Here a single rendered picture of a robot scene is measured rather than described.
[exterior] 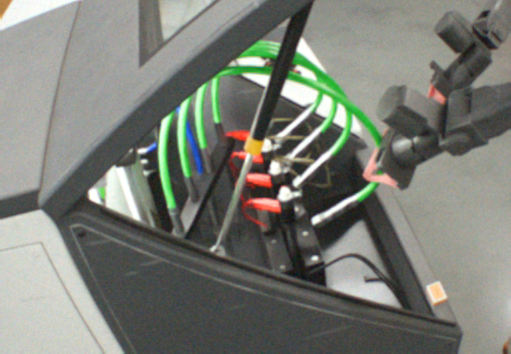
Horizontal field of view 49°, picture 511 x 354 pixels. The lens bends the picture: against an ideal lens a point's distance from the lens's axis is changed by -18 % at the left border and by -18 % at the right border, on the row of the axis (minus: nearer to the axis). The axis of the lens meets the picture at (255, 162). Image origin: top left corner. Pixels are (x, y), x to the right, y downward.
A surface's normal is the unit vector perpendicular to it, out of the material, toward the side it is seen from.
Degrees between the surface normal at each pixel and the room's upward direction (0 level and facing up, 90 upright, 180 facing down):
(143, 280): 90
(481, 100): 40
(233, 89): 90
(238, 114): 90
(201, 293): 90
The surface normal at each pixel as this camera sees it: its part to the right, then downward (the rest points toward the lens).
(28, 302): 0.19, 0.55
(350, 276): -0.15, -0.80
